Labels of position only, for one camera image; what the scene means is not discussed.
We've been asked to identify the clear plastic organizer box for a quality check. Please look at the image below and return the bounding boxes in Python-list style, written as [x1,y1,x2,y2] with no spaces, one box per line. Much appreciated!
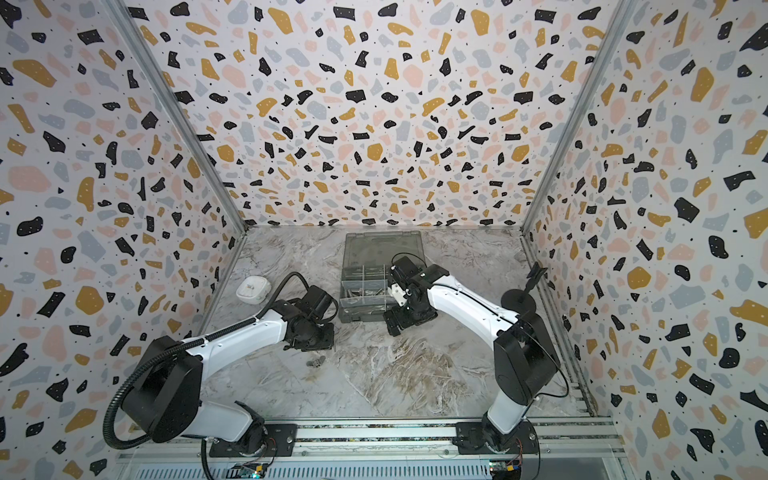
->
[338,231,424,323]

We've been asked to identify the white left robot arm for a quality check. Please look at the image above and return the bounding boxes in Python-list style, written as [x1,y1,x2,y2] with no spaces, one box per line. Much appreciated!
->
[103,285,339,456]

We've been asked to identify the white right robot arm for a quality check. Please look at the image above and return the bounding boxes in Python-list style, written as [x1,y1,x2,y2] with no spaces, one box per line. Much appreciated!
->
[384,257,561,452]

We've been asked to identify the white small square box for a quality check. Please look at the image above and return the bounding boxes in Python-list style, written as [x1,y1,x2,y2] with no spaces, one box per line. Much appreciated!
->
[236,276,272,305]

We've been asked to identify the black corrugated cable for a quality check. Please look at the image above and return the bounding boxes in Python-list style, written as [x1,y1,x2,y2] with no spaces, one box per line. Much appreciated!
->
[101,271,312,451]

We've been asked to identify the aluminium corner post right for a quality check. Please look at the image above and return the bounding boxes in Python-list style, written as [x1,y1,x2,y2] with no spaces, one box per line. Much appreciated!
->
[521,0,637,235]

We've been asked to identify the aluminium corner post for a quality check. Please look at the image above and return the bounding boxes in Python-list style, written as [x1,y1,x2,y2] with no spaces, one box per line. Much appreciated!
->
[102,1,247,236]
[521,0,637,235]

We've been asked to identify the aluminium corner post left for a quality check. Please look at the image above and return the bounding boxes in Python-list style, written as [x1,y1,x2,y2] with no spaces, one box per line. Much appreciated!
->
[102,1,247,236]

